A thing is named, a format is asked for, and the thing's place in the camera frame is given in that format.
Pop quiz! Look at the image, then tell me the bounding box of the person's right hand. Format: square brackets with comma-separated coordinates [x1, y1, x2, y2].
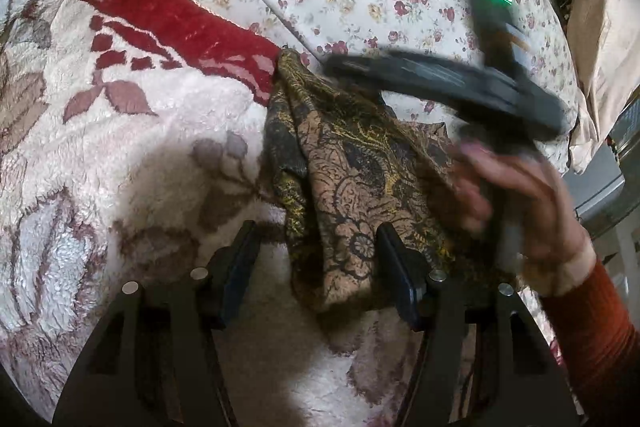
[450, 143, 597, 297]

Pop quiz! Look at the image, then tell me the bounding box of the beige cloth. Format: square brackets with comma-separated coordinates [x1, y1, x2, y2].
[567, 0, 640, 174]

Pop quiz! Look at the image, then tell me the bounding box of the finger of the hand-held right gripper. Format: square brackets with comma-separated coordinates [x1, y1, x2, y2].
[322, 52, 482, 108]

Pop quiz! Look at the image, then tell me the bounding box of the white furniture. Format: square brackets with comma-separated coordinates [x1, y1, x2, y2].
[575, 107, 640, 303]

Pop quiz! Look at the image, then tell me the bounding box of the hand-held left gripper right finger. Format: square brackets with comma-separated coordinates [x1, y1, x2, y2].
[376, 223, 583, 427]

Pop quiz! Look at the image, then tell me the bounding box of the person's right forearm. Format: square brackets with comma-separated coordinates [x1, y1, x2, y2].
[540, 257, 640, 427]

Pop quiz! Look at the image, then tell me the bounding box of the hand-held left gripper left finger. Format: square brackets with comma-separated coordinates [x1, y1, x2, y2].
[52, 221, 263, 427]

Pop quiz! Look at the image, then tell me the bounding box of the dark brown floral garment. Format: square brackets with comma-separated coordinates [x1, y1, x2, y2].
[262, 49, 501, 314]

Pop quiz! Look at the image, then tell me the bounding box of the red white plush blanket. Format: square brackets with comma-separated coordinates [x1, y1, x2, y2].
[0, 0, 556, 427]

